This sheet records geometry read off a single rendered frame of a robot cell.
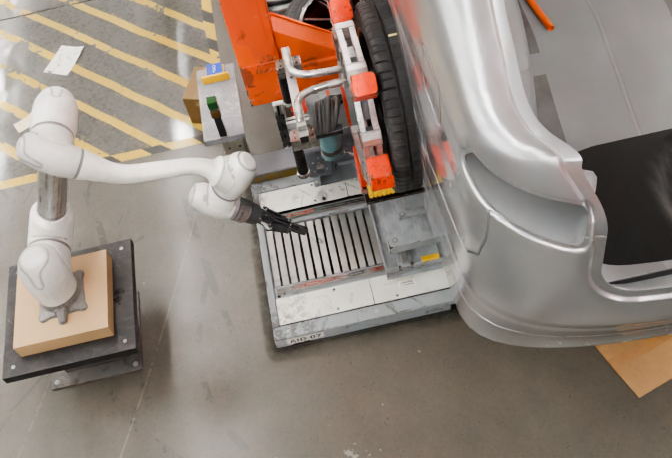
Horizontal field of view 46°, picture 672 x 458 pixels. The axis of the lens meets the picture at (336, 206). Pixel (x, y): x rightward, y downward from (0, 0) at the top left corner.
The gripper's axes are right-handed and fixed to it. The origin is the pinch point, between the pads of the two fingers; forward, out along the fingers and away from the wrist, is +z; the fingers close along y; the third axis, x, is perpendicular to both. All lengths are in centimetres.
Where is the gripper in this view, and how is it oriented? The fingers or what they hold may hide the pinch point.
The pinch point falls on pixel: (297, 228)
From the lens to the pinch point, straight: 285.4
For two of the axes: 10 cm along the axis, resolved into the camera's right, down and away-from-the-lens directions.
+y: 2.2, 5.7, -7.9
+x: 4.9, -7.7, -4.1
